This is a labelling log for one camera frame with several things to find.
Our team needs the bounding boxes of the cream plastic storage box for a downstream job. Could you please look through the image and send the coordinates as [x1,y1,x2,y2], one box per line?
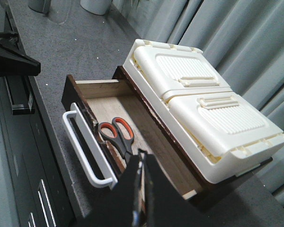
[123,39,284,184]

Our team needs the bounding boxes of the dark wooden drawer cabinet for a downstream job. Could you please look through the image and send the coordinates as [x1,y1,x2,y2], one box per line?
[113,66,275,212]

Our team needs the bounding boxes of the grey cylindrical container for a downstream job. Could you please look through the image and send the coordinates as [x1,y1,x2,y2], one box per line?
[28,0,51,14]

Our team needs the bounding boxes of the dark wooden drawer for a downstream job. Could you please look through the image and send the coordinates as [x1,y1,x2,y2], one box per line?
[62,75,203,199]

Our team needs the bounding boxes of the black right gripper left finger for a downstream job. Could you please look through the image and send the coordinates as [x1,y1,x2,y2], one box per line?
[72,149,146,227]

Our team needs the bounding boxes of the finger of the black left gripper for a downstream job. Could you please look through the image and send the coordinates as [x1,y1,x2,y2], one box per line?
[0,31,41,77]

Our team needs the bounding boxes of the black built-in appliance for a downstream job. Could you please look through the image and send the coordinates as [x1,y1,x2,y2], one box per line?
[0,14,76,227]

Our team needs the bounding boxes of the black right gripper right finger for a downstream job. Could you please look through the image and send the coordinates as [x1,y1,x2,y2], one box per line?
[143,154,213,227]

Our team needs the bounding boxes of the grey orange handled scissors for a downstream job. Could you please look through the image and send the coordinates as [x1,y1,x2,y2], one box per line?
[98,117,134,163]

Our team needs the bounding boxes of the white metal towel bar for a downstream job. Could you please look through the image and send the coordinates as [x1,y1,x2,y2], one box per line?
[62,102,119,191]

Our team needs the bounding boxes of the white cylindrical container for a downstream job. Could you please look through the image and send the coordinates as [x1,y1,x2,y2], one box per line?
[80,0,112,15]

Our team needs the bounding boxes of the grey pleated curtain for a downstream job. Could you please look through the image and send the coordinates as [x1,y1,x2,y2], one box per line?
[113,0,284,209]

